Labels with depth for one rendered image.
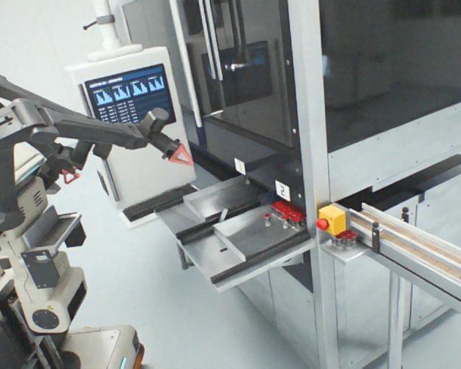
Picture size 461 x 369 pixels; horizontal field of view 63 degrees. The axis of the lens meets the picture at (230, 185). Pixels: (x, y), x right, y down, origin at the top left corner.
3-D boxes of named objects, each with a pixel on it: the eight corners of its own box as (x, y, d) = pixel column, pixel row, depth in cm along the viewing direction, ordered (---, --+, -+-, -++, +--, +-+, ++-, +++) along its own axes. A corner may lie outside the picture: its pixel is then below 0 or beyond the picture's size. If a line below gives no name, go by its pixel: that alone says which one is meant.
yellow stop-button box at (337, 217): (335, 220, 131) (334, 201, 128) (350, 228, 125) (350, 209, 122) (318, 228, 129) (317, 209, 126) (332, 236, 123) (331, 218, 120)
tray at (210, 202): (245, 179, 192) (244, 173, 191) (274, 197, 170) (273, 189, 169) (184, 203, 180) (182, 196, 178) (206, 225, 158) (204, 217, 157)
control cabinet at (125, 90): (185, 171, 236) (154, 39, 203) (198, 180, 221) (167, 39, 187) (106, 200, 216) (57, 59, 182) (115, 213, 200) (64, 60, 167)
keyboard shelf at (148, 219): (187, 184, 224) (186, 179, 223) (210, 198, 202) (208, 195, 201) (114, 212, 206) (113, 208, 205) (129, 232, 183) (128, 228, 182)
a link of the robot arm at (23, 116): (-33, 105, 83) (-14, 138, 80) (31, 94, 91) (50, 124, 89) (-16, 208, 116) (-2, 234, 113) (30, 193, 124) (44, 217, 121)
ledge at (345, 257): (349, 233, 139) (349, 229, 139) (377, 250, 129) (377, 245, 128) (320, 248, 134) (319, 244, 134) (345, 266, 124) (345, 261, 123)
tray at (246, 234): (284, 203, 164) (283, 196, 162) (323, 228, 142) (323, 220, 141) (214, 232, 152) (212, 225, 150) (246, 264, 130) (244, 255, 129)
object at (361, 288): (268, 186, 379) (256, 99, 341) (471, 305, 207) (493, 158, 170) (175, 222, 343) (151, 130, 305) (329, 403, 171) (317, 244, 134)
